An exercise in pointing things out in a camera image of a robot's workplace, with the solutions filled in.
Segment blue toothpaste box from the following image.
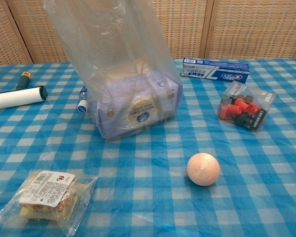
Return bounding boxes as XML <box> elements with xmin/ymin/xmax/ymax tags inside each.
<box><xmin>180</xmin><ymin>57</ymin><xmax>250</xmax><ymax>83</ymax></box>

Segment purple cardboard gift box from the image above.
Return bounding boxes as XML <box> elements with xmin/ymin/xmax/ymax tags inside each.
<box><xmin>96</xmin><ymin>58</ymin><xmax>183</xmax><ymax>140</ymax></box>

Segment blue white checkered tablecloth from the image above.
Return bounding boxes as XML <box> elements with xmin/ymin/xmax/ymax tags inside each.
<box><xmin>0</xmin><ymin>58</ymin><xmax>296</xmax><ymax>237</ymax></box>

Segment clear plastic bag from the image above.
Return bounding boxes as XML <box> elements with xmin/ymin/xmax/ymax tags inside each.
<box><xmin>43</xmin><ymin>0</ymin><xmax>184</xmax><ymax>142</ymax></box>

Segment white lint roller green handle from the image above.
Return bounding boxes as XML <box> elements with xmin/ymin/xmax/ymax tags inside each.
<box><xmin>0</xmin><ymin>71</ymin><xmax>48</xmax><ymax>112</ymax></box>

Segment woven bamboo folding screen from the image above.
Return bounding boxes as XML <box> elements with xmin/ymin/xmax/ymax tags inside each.
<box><xmin>0</xmin><ymin>0</ymin><xmax>296</xmax><ymax>68</ymax></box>

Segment packaged sandwich cake snack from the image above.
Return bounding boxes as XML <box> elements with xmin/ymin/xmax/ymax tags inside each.
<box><xmin>0</xmin><ymin>169</ymin><xmax>99</xmax><ymax>237</ymax></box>

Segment peach foam ball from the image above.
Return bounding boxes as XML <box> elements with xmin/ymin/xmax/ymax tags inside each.
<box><xmin>186</xmin><ymin>152</ymin><xmax>221</xmax><ymax>186</ymax></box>

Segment clear plastic water bottle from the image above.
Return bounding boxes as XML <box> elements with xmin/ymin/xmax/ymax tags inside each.
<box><xmin>76</xmin><ymin>85</ymin><xmax>90</xmax><ymax>114</ymax></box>

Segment clear box red black parts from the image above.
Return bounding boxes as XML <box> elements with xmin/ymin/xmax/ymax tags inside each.
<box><xmin>216</xmin><ymin>80</ymin><xmax>277</xmax><ymax>134</ymax></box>

